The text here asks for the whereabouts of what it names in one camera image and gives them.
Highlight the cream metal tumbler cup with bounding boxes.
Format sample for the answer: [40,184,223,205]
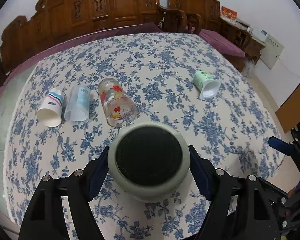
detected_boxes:
[108,121,190,203]

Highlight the glass cup red flowers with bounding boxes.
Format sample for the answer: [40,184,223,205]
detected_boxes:
[98,77,138,127]

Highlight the clear plastic cup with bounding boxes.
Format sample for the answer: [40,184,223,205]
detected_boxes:
[64,85,90,123]

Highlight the striped white paper cup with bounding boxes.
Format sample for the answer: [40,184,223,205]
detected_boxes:
[37,88,63,127]

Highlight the green white yogurt cup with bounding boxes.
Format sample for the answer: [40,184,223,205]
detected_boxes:
[193,70,222,100]

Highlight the blue floral tablecloth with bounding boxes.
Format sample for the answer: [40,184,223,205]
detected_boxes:
[5,33,284,239]

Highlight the white plastic bag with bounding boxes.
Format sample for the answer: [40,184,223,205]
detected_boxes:
[241,60,255,79]

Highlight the wooden side table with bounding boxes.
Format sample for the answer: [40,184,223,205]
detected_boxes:
[220,18,265,64]

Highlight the white router box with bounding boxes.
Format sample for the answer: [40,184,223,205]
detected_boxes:
[251,27,268,42]

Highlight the purple armchair cushion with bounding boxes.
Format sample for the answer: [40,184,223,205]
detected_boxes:
[199,29,245,57]

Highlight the red gift box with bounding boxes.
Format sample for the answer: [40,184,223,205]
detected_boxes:
[221,6,237,22]

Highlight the carved wooden sofa bench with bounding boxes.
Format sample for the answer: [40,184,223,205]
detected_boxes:
[0,0,188,73]

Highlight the carved wooden armchair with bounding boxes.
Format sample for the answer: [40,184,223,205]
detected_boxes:
[168,0,221,35]

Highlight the white wall radiator panel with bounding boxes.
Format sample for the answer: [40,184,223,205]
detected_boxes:
[260,34,284,69]

